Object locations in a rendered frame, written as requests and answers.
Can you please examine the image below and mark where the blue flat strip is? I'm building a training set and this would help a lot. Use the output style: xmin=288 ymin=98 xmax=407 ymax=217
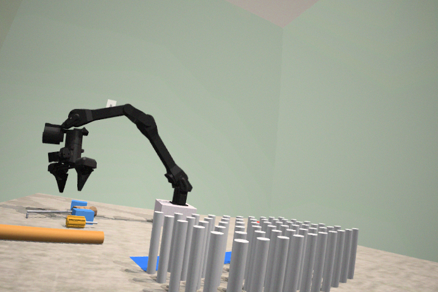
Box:
xmin=130 ymin=252 xmax=231 ymax=271

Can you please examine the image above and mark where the blue cube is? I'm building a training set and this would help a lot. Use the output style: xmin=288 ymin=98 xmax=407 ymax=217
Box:
xmin=70 ymin=200 xmax=87 ymax=210
xmin=71 ymin=208 xmax=95 ymax=222

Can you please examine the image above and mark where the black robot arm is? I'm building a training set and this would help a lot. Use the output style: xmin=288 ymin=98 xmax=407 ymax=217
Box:
xmin=43 ymin=103 xmax=192 ymax=206

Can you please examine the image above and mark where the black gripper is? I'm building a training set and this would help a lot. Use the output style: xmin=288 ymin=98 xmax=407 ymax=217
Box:
xmin=48 ymin=143 xmax=97 ymax=193

